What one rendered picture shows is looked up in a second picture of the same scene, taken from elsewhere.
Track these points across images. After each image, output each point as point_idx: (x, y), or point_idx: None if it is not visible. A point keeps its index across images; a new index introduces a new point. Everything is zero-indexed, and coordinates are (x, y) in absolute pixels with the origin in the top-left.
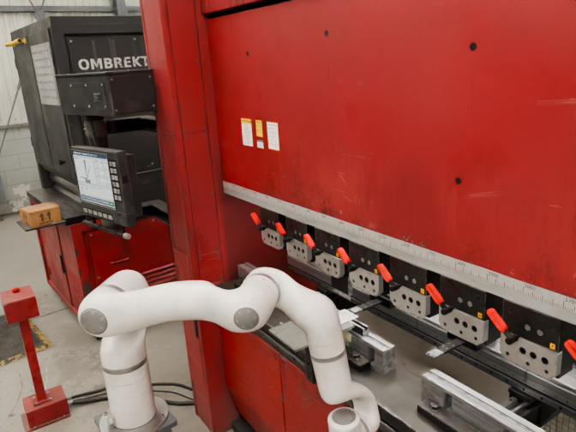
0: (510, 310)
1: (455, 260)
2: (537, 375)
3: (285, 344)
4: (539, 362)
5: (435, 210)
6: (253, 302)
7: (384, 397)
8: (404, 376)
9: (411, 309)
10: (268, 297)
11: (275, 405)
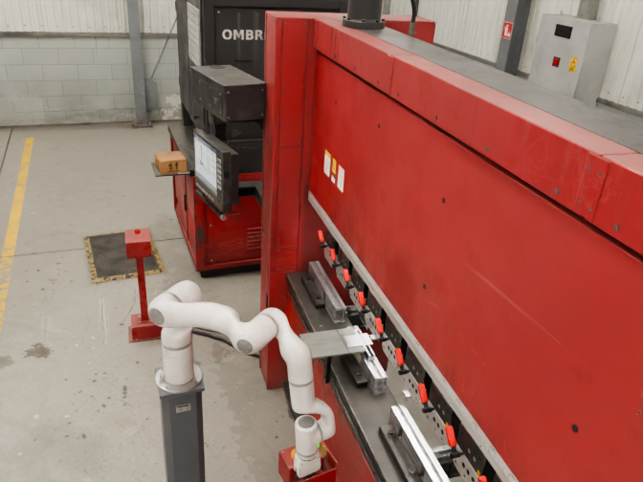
0: (433, 389)
1: (415, 339)
2: None
3: None
4: (439, 431)
5: (411, 298)
6: (250, 337)
7: (363, 412)
8: (388, 401)
9: (390, 359)
10: (264, 335)
11: None
